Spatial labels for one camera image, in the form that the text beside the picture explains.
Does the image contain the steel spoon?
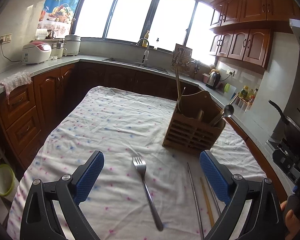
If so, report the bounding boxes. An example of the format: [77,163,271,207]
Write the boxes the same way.
[211,103,235,127]

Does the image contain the kitchen sink faucet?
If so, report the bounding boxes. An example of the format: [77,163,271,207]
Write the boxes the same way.
[136,37,151,67]

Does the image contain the right hand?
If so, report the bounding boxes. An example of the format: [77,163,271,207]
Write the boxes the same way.
[285,210,300,240]

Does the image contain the right steel chopstick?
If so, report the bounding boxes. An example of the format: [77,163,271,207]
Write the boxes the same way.
[205,177,221,216]

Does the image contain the steel chopstick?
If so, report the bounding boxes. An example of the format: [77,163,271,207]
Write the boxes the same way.
[205,177,221,216]
[186,162,204,240]

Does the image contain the left steel chopstick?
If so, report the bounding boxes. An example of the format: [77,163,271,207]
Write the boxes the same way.
[186,162,204,240]

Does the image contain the wooden bamboo chopstick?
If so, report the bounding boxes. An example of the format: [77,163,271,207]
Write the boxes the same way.
[200,177,215,228]

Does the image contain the shiny steel fork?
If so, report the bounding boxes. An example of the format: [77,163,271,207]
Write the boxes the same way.
[132,156,164,231]

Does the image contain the floral white tablecloth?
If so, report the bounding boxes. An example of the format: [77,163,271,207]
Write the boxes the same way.
[6,85,267,240]

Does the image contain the wooden utensil holder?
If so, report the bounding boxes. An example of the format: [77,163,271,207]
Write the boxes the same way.
[162,90,226,155]

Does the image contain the green rim bowl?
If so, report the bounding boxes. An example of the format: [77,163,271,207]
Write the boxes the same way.
[0,164,15,197]

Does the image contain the lower wooden cabinets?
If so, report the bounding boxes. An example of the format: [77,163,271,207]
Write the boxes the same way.
[0,62,288,203]

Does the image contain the wooden cabinets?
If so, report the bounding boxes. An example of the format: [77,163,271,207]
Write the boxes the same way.
[0,62,288,203]
[209,0,300,74]

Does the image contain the oil bottle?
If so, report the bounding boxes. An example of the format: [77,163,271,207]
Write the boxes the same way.
[239,86,249,99]

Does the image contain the green lid white pitcher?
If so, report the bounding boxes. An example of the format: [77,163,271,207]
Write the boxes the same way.
[224,83,237,100]

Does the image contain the chopsticks in holder left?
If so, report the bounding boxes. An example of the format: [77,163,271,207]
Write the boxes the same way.
[174,63,185,114]

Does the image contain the steel electric kettle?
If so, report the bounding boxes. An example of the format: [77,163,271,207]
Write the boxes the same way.
[206,70,221,90]

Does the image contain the pink white dish towel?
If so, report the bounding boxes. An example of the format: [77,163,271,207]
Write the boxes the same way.
[0,72,32,103]

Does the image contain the small white blender appliance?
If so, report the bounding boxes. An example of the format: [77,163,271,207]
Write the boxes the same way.
[51,42,64,59]

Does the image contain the white red rice cooker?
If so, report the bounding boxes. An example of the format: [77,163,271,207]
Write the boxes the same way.
[22,41,52,64]

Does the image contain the white tall rice cooker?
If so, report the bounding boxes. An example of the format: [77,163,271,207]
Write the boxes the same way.
[64,35,81,56]

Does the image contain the upper wooden cabinets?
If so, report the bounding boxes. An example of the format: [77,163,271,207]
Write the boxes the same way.
[209,0,300,74]

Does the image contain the yellow soap bottle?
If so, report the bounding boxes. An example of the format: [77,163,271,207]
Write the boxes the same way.
[142,30,149,48]

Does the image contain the tropical fruit poster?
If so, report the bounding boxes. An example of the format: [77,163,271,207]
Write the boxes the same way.
[37,0,79,38]

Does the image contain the black wok with handle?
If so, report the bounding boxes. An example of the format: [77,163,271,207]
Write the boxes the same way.
[268,100,300,156]

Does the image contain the wall power strip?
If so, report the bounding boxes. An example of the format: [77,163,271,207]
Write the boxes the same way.
[0,34,12,45]

